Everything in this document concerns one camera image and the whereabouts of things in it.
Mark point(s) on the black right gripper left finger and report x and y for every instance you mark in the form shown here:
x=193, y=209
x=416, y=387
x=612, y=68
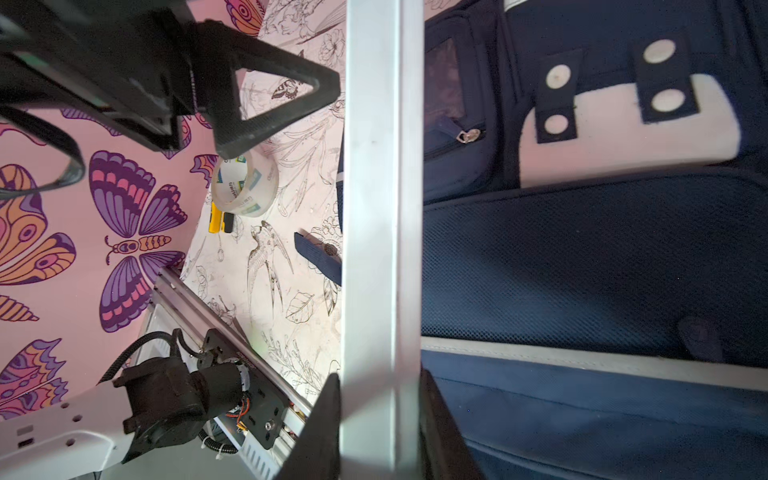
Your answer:
x=316, y=453

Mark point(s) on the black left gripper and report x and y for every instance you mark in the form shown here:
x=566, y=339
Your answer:
x=127, y=65

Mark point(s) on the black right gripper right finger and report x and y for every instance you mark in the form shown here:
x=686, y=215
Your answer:
x=444, y=452

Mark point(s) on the navy blue student backpack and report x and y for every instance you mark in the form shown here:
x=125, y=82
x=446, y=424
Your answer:
x=580, y=261

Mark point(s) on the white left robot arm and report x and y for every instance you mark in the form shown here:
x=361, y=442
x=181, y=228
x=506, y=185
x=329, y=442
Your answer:
x=132, y=410

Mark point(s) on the clear tape roll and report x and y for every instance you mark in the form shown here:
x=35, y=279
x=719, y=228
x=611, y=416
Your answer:
x=245, y=186

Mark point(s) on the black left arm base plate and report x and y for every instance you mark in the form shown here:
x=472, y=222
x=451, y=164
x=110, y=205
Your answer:
x=260, y=413

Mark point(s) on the yellow handled pliers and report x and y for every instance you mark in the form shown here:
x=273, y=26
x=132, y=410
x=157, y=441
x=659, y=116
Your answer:
x=220, y=221

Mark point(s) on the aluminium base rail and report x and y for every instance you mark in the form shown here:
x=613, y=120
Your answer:
x=175, y=306

